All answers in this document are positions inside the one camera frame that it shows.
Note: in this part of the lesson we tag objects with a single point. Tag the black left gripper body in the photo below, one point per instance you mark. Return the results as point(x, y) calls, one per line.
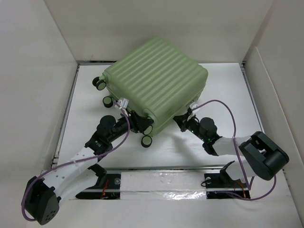
point(122, 126)

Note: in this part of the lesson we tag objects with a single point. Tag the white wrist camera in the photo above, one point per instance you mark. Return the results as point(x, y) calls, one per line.
point(121, 104)
point(193, 108)

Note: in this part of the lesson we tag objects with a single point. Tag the aluminium table frame rail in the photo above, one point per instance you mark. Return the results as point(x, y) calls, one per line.
point(175, 162)

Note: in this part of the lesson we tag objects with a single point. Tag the light green hard suitcase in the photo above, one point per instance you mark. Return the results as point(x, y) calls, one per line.
point(158, 79)

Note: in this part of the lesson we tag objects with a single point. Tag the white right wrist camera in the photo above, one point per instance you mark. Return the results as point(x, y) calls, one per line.
point(193, 108)

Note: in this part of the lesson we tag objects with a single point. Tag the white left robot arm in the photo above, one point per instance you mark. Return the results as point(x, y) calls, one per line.
point(45, 193)

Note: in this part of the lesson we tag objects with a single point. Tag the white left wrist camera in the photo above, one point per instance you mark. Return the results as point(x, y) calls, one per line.
point(121, 104)

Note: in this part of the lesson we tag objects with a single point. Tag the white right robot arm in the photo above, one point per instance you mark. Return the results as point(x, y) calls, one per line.
point(263, 157)

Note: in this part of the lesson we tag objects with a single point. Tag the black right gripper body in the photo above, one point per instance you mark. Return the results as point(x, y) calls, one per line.
point(194, 129)

